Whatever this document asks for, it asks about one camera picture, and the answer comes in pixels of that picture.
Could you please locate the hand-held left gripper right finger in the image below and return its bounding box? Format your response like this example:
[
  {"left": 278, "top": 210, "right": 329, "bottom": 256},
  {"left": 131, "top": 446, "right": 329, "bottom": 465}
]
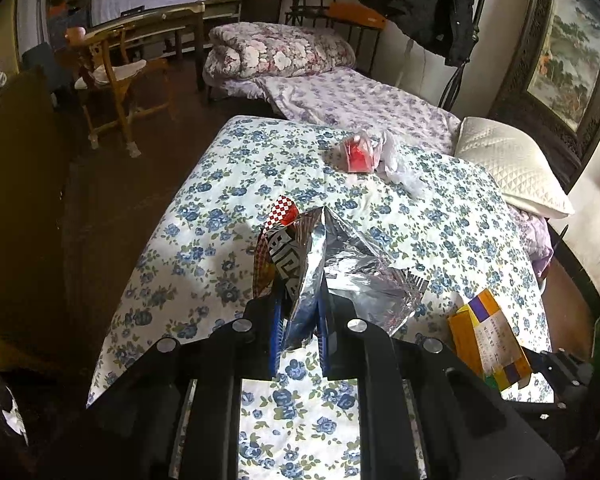
[{"left": 315, "top": 289, "right": 566, "bottom": 480}]

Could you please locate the white quilted pillow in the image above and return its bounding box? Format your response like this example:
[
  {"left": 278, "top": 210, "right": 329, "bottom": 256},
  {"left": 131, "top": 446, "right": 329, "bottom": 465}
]
[{"left": 452, "top": 116, "right": 576, "bottom": 220}]

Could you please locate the long wooden desk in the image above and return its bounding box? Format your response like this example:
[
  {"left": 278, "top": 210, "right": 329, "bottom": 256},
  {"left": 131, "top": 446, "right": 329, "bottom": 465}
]
[{"left": 87, "top": 0, "right": 244, "bottom": 61}]

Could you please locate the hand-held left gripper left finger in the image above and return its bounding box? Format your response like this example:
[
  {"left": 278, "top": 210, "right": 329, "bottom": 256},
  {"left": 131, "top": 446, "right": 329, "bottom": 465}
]
[{"left": 50, "top": 289, "right": 286, "bottom": 480}]

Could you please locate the dark framed painting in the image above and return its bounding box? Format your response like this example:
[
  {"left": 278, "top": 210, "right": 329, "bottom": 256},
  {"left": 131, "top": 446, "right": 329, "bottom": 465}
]
[{"left": 487, "top": 0, "right": 600, "bottom": 183}]

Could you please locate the folded purple blanket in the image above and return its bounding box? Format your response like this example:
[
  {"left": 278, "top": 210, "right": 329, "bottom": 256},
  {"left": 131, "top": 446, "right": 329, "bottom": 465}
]
[{"left": 507, "top": 205, "right": 556, "bottom": 281}]

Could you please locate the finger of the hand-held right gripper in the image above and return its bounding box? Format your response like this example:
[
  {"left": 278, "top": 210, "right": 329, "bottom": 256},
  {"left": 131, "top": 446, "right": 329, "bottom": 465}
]
[{"left": 525, "top": 349, "right": 595, "bottom": 401}]

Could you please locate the rolled floral quilt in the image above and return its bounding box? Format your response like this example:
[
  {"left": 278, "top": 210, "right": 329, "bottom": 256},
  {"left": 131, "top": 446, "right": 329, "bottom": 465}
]
[{"left": 202, "top": 22, "right": 357, "bottom": 81}]

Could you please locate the orange tray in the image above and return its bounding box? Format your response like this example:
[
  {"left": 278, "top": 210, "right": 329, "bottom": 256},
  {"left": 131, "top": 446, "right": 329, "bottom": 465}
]
[{"left": 327, "top": 2, "right": 388, "bottom": 31}]

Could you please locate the white plastic bag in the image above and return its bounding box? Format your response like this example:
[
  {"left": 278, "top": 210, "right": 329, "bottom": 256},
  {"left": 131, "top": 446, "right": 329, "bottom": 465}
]
[{"left": 377, "top": 132, "right": 427, "bottom": 197}]

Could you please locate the purple floral bedsheet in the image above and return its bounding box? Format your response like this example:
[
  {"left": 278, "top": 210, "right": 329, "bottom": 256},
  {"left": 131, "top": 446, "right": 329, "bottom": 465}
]
[{"left": 255, "top": 67, "right": 462, "bottom": 156}]

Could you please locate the yellow cardboard box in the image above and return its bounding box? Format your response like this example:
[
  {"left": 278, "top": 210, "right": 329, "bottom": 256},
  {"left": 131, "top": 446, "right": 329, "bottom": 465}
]
[{"left": 447, "top": 288, "right": 533, "bottom": 393}]

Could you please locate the foil snack bag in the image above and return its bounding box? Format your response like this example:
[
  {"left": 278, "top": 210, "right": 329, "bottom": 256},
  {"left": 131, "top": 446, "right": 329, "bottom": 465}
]
[{"left": 252, "top": 195, "right": 429, "bottom": 352}]

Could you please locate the black jacket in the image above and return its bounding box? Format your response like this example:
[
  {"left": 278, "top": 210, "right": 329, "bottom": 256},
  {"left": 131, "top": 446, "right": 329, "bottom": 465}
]
[{"left": 355, "top": 0, "right": 476, "bottom": 66}]

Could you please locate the wooden chair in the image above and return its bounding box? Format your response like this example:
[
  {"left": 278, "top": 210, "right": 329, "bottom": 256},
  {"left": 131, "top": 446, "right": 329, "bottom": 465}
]
[{"left": 65, "top": 25, "right": 176, "bottom": 157}]

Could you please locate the clear-wrapped red packet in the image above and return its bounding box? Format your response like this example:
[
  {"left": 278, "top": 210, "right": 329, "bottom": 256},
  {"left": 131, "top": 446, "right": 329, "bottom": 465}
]
[{"left": 340, "top": 130, "right": 381, "bottom": 175}]

